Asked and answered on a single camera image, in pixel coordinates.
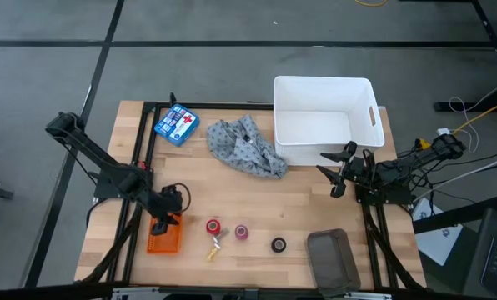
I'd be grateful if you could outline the silver edge rail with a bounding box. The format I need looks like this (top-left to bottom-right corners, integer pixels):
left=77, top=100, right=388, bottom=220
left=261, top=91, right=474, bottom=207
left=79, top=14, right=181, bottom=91
left=109, top=285, right=394, bottom=300

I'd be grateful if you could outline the blue first aid kit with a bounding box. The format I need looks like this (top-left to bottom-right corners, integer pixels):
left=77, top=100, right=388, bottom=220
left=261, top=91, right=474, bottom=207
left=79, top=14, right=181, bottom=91
left=153, top=103, right=201, bottom=148

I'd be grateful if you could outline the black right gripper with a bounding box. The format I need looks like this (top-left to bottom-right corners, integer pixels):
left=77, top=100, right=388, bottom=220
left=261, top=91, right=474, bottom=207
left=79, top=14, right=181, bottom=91
left=315, top=140, right=377, bottom=199

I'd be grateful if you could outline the grey white cable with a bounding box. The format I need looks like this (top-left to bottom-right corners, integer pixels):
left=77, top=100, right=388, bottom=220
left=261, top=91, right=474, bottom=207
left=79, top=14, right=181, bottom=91
left=414, top=150, right=497, bottom=203

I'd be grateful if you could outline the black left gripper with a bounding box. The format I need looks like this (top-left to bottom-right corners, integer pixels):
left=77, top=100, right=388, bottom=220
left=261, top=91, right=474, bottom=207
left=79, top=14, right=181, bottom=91
left=148, top=185, right=185, bottom=238

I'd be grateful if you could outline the orange plastic basket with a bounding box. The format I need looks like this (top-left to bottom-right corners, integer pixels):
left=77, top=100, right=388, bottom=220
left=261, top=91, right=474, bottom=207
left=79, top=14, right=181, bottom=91
left=146, top=212, right=183, bottom=255

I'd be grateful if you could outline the black bandage roll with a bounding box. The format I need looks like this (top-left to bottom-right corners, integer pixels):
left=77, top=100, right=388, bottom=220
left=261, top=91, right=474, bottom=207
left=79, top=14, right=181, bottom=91
left=270, top=237, right=288, bottom=254

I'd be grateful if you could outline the white box with logo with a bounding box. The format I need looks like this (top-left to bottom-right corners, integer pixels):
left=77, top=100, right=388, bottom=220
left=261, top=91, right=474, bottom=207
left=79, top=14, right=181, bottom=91
left=410, top=197, right=464, bottom=268

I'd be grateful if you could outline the black floor stand bar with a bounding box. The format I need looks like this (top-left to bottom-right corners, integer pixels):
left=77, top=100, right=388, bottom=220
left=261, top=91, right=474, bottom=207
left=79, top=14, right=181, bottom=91
left=433, top=0, right=497, bottom=114

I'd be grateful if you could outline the black desk leg bar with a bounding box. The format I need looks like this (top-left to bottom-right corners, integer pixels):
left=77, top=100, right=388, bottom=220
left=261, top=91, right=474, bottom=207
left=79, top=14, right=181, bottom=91
left=412, top=192, right=497, bottom=235

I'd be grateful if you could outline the grey translucent plastic tray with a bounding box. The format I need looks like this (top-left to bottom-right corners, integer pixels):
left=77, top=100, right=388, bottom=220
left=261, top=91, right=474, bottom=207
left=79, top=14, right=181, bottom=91
left=305, top=227, right=363, bottom=298

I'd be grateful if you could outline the white plastic bin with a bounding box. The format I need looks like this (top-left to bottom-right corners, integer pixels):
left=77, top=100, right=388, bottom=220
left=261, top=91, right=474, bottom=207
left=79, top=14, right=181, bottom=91
left=272, top=75, right=386, bottom=167

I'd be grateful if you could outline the small gold metal item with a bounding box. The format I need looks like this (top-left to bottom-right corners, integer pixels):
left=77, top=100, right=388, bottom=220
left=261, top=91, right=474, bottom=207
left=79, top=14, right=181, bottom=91
left=206, top=242, right=222, bottom=263

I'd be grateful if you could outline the white looped cable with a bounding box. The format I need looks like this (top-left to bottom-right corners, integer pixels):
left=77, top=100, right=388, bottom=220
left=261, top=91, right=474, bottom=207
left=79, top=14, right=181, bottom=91
left=448, top=96, right=481, bottom=154

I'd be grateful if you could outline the grey patterned cloth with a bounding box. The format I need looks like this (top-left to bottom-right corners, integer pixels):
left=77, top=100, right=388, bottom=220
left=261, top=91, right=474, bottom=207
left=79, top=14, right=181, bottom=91
left=206, top=114, right=289, bottom=180

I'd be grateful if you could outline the red bandage roll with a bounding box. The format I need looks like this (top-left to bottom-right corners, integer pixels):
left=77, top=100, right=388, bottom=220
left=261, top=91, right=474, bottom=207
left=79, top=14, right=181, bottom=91
left=205, top=218, right=222, bottom=237

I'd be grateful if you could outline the black aluminium table frame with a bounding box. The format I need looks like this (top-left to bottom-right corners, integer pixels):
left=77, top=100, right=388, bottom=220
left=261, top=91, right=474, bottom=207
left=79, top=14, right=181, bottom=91
left=76, top=92, right=427, bottom=295

